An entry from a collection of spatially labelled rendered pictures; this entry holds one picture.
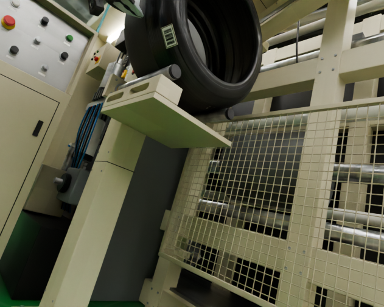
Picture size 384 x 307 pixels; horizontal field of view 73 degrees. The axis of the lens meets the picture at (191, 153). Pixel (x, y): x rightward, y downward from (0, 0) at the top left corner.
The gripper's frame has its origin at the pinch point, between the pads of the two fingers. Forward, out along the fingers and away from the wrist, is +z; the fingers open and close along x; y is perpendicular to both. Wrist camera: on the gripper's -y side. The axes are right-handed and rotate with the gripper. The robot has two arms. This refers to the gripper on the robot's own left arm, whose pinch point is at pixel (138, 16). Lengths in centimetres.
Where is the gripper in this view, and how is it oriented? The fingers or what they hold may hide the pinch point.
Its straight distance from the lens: 95.1
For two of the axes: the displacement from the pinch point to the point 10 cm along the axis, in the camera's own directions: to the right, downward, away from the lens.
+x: -6.8, 0.1, 7.4
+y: 2.7, -9.2, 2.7
